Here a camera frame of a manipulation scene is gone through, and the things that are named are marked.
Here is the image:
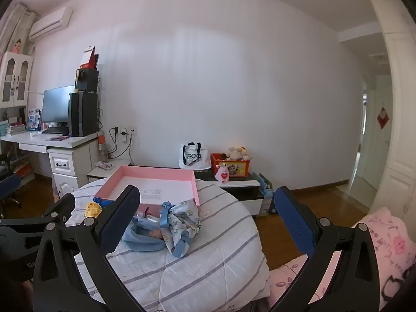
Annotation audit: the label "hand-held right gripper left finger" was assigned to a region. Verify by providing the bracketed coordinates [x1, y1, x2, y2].
[32, 185, 147, 312]

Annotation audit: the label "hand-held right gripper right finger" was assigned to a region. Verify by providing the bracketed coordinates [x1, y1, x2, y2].
[274, 187, 381, 312]

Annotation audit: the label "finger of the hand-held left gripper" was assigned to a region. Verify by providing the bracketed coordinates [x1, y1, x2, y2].
[0, 192, 76, 233]
[0, 174, 22, 199]

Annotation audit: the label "dark blue towel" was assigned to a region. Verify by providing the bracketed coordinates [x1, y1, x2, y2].
[93, 197, 116, 209]

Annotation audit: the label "clear plastic bottle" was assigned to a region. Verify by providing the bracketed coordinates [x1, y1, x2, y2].
[136, 213, 161, 228]

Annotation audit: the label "yellow crochet sunflower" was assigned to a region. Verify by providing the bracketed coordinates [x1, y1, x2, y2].
[85, 202, 104, 218]

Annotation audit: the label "light blue fleece hat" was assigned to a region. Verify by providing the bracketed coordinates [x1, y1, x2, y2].
[122, 216, 166, 252]

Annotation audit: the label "pink cardboard box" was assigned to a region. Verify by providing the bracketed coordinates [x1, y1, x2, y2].
[98, 165, 201, 207]

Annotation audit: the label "printed baby cloth blue ribbon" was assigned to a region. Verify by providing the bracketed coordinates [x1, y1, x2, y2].
[159, 200, 202, 257]

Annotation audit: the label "black office chair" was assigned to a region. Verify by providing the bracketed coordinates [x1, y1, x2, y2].
[0, 154, 22, 215]

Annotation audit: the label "small white side table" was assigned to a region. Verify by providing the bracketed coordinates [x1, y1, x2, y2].
[87, 159, 132, 183]

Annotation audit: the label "white desk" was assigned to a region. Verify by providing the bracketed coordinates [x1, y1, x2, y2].
[0, 130, 105, 202]

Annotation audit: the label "black and white low cabinet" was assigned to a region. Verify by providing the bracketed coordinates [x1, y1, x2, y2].
[129, 161, 265, 217]

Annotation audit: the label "stack of books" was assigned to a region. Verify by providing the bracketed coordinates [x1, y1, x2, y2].
[5, 122, 27, 136]

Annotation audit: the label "blue and white boxes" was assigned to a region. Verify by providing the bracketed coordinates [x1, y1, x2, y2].
[28, 107, 41, 130]

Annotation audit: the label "red toy storage box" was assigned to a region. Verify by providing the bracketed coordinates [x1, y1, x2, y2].
[210, 153, 251, 178]

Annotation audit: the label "beige plush toy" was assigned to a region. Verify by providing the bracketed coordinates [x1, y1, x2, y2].
[226, 146, 249, 161]

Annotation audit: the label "black computer monitor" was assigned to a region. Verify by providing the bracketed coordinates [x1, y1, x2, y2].
[41, 85, 75, 127]

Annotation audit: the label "white tote bag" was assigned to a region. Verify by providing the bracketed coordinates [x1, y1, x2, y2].
[178, 142, 212, 170]

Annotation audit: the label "black computer tower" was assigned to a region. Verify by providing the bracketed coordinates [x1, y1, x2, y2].
[68, 92, 99, 138]

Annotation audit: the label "pink floral pillow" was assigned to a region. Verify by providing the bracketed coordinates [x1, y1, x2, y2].
[268, 206, 415, 312]

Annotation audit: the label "white door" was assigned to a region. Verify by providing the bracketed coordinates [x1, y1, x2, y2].
[364, 75, 392, 189]

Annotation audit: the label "white glass-door cabinet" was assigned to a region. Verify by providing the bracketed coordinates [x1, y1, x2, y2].
[0, 51, 35, 108]

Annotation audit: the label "black box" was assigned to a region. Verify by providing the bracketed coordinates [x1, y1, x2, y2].
[75, 68, 99, 93]

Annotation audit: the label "red door ornament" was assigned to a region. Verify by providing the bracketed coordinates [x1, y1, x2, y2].
[377, 104, 391, 131]

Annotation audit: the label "red and white box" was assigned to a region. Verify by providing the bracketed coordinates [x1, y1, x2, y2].
[79, 46, 100, 70]

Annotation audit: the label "white wardrobe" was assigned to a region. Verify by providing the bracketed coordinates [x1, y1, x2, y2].
[366, 0, 416, 215]

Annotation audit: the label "beige curtain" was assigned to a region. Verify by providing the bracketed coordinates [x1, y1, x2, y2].
[0, 3, 36, 69]

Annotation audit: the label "white air conditioner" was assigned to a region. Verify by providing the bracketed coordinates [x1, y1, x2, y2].
[29, 6, 74, 42]

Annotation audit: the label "black power cables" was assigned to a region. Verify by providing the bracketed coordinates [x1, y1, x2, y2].
[107, 127, 134, 160]

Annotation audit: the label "white wall outlets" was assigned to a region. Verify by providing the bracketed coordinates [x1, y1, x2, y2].
[110, 125, 138, 137]

